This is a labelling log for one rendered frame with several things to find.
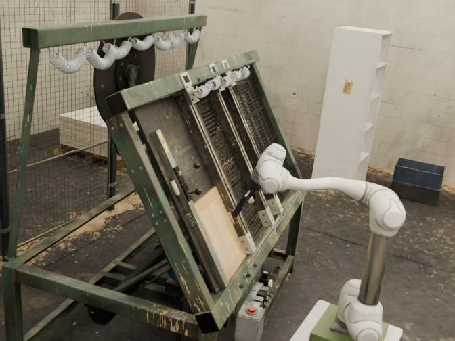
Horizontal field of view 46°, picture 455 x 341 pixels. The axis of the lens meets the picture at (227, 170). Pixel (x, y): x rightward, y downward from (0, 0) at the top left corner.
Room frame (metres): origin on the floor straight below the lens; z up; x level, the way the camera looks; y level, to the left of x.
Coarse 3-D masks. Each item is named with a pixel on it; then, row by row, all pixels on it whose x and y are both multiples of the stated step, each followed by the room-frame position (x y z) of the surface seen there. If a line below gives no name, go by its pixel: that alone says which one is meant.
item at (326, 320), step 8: (328, 312) 2.58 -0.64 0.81; (336, 312) 2.58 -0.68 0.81; (320, 320) 2.49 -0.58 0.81; (328, 320) 2.50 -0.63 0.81; (320, 328) 2.41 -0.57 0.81; (328, 328) 2.42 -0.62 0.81; (384, 328) 2.47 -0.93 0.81; (312, 336) 2.36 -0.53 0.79; (320, 336) 2.35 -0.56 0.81; (328, 336) 2.35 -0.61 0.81; (336, 336) 2.36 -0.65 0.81; (344, 336) 2.36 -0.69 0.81; (384, 336) 2.44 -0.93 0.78
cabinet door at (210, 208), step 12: (216, 192) 3.03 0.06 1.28; (204, 204) 2.85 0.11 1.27; (216, 204) 2.97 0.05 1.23; (204, 216) 2.79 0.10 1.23; (216, 216) 2.91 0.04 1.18; (228, 216) 3.03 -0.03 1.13; (204, 228) 2.73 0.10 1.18; (216, 228) 2.84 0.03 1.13; (228, 228) 2.96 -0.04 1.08; (216, 240) 2.78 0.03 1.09; (228, 240) 2.89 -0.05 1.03; (216, 252) 2.71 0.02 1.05; (228, 252) 2.83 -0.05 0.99; (240, 252) 2.95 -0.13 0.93; (228, 264) 2.77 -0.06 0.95; (228, 276) 2.70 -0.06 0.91
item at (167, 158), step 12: (156, 132) 2.73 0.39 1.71; (156, 144) 2.73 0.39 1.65; (168, 156) 2.72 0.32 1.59; (168, 168) 2.71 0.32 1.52; (180, 192) 2.68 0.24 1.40; (192, 204) 2.70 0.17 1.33; (192, 216) 2.66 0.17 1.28; (204, 240) 2.63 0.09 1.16; (204, 252) 2.63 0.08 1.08; (216, 264) 2.61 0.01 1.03; (216, 276) 2.61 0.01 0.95
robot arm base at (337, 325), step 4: (336, 316) 2.52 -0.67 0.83; (336, 320) 2.45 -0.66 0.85; (332, 324) 2.44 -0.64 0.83; (336, 324) 2.43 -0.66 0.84; (340, 324) 2.41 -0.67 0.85; (344, 324) 2.40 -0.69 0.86; (332, 328) 2.40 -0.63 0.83; (336, 328) 2.40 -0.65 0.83; (340, 328) 2.40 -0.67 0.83; (344, 328) 2.39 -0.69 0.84; (340, 332) 2.39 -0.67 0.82; (344, 332) 2.38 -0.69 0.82; (348, 332) 2.38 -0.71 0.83
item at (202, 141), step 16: (208, 80) 3.12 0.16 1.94; (176, 96) 3.16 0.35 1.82; (192, 96) 3.15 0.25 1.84; (192, 112) 3.13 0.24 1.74; (192, 128) 3.13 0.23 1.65; (208, 144) 3.13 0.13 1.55; (208, 160) 3.09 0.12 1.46; (224, 176) 3.11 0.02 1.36; (224, 192) 3.05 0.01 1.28; (240, 224) 3.01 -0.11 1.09; (240, 240) 3.01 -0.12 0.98
